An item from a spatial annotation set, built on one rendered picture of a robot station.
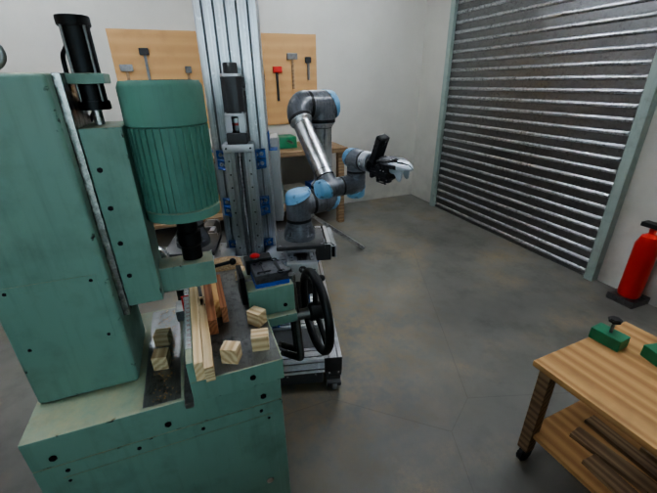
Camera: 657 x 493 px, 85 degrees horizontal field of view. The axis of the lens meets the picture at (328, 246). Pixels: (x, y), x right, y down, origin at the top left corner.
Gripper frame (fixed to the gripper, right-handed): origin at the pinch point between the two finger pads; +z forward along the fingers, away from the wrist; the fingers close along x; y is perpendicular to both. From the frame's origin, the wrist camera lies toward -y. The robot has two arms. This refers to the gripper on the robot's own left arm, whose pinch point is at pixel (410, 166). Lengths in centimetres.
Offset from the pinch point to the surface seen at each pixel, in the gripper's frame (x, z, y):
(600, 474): -25, 68, 108
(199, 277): 73, -3, 11
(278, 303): 56, 2, 26
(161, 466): 99, 12, 50
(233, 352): 74, 19, 20
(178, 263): 77, -6, 6
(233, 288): 64, -14, 25
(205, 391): 83, 20, 26
